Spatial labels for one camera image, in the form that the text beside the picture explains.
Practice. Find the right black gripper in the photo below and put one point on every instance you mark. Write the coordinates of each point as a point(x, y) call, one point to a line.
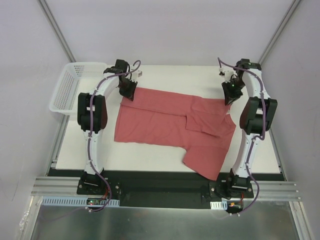
point(232, 92)

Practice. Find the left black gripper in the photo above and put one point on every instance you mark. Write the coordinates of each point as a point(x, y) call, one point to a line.
point(128, 89)

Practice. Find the pink t shirt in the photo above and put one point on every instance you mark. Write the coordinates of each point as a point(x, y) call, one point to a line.
point(203, 127)

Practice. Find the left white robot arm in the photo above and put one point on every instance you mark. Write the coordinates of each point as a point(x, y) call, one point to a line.
point(92, 117)

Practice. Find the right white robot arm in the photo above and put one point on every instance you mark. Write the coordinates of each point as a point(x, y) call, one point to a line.
point(255, 121)

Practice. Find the white plastic basket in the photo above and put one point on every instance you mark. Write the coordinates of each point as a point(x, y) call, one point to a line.
point(75, 78)

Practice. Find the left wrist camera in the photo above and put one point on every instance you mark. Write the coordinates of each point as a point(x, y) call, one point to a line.
point(135, 75)

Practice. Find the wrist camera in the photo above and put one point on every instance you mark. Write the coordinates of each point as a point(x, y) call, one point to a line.
point(227, 74)
point(135, 75)

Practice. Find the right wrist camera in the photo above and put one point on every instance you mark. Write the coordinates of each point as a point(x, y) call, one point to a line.
point(227, 74)

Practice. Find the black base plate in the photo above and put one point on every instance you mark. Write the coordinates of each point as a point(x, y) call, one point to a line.
point(154, 189)

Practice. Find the right white cable duct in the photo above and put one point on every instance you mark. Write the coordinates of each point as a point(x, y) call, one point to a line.
point(219, 205)

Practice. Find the white cable duct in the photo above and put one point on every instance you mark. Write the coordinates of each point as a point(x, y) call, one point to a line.
point(219, 205)
point(65, 201)

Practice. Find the aluminium rail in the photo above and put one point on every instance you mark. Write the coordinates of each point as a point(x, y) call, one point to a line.
point(66, 187)

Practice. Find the left white cable duct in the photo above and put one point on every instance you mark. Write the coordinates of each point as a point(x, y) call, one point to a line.
point(65, 201)

